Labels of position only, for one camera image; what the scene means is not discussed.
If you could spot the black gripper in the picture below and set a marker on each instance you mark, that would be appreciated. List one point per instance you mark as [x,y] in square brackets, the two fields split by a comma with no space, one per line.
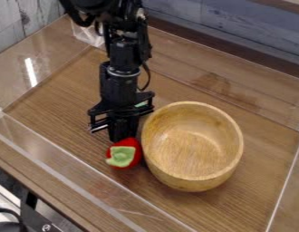
[116,113]

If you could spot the red plush strawberry toy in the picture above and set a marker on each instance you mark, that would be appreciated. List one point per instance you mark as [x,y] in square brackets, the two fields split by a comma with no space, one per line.
[124,154]

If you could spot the wooden bowl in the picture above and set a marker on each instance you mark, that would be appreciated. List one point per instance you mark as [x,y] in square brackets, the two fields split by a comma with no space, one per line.
[194,144]

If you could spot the green rectangular block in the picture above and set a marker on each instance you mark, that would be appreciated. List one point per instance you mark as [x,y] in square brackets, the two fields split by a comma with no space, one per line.
[142,104]

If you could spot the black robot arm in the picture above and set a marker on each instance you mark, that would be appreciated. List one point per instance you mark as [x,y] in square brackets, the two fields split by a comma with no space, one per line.
[120,22]

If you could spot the clear acrylic enclosure wall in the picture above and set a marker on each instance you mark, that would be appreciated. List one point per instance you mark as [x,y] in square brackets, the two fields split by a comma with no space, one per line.
[55,156]

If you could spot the clear acrylic corner bracket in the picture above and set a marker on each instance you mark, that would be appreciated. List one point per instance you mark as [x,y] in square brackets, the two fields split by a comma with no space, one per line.
[87,35]

